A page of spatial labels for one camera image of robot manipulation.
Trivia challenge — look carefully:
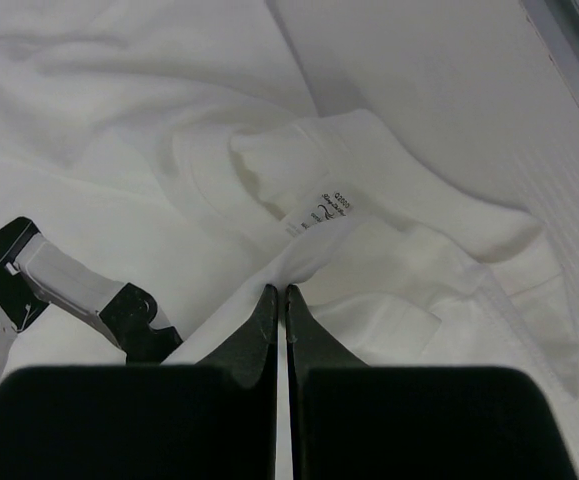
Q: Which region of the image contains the white t-shirt with robot print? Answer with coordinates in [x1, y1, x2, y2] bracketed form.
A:
[0, 1, 579, 400]

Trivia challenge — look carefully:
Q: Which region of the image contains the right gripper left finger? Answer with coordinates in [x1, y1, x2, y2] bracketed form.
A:
[0, 286, 278, 479]

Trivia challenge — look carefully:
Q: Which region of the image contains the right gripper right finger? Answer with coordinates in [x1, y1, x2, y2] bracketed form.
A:
[285, 285, 579, 479]

